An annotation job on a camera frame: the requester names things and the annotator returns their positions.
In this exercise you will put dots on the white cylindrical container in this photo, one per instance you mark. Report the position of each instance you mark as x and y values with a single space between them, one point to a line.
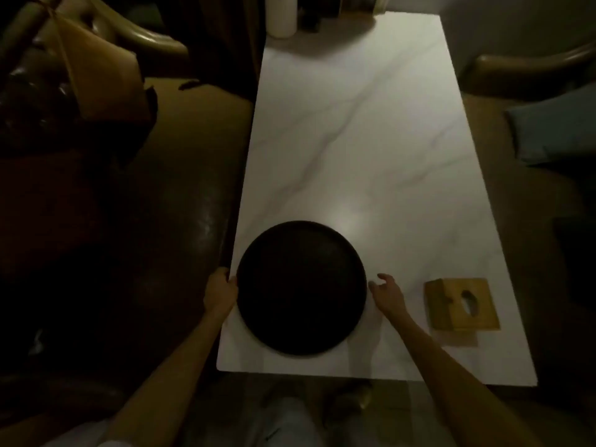
281 16

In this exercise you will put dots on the person's left forearm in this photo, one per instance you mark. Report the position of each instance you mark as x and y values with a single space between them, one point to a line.
172 377

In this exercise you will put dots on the person's dark shoe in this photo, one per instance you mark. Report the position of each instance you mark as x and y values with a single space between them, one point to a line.
348 401

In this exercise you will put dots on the person's right thumb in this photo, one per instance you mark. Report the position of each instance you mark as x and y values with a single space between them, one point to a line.
374 289

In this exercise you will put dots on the person's right hand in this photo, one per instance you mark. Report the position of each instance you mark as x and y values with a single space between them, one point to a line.
390 300

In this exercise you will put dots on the person's left thumb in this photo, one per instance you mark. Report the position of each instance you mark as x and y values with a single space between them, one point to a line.
232 283

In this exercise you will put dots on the person's grey trousers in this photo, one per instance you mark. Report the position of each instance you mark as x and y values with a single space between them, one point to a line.
284 425

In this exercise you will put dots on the wooden armchair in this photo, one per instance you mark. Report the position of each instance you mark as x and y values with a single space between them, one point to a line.
521 65

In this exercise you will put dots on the blue cushion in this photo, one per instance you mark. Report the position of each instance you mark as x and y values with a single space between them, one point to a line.
556 123

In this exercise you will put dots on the wooden tissue box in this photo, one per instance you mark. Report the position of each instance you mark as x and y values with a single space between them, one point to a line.
461 306

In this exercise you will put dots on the black round tray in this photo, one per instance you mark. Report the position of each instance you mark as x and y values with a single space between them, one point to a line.
301 288

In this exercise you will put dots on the person's white sleeve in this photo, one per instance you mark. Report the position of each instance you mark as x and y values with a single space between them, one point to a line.
81 437

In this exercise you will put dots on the person's right forearm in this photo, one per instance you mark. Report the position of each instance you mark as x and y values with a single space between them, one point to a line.
447 377

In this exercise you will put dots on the person's left hand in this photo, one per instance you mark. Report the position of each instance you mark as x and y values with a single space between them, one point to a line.
218 295

